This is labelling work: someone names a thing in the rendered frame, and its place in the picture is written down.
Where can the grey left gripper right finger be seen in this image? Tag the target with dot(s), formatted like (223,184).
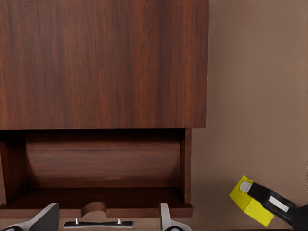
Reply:
(165,216)

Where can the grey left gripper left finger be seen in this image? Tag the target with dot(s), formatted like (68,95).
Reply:
(47,217)

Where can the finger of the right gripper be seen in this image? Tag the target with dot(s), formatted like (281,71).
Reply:
(267,196)

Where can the yellow square block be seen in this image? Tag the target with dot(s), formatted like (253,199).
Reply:
(252,209)

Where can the dark wood drawer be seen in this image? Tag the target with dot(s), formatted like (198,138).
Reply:
(103,163)

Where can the dark wood cabinet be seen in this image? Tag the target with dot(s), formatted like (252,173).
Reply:
(103,65)

